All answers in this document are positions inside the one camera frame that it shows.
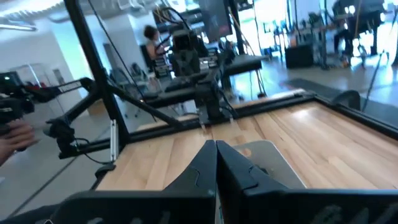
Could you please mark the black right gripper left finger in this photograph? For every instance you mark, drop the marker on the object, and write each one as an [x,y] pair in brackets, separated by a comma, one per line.
[186,205]

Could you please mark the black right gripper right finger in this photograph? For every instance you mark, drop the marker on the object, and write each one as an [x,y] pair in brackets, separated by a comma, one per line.
[280,207]

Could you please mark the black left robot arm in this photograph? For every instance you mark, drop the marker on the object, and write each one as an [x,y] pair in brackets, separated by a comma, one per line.
[186,53]

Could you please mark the grey plastic bin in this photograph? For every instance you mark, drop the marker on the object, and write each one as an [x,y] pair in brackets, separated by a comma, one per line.
[273,165]

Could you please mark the dark grey desk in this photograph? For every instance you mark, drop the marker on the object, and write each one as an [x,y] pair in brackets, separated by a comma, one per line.
[242,62]

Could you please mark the person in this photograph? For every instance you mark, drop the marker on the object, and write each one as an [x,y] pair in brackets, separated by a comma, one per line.
[152,43]

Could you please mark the dark monitor screen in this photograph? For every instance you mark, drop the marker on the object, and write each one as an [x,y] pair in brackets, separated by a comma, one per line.
[216,18]

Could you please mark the black cabinet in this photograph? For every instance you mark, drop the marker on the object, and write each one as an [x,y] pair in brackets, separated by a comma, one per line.
[298,56]

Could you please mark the black table clamp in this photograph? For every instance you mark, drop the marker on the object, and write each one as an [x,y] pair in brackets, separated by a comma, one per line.
[346,99]

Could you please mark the person's hand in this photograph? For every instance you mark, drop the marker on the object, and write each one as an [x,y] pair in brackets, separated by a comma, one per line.
[15,137]

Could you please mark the silver metal bracket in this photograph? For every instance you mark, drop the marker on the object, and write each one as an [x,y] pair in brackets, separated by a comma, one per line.
[114,140]

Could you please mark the black overhead rig post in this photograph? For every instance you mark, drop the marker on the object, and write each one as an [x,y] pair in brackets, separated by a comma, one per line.
[93,62]

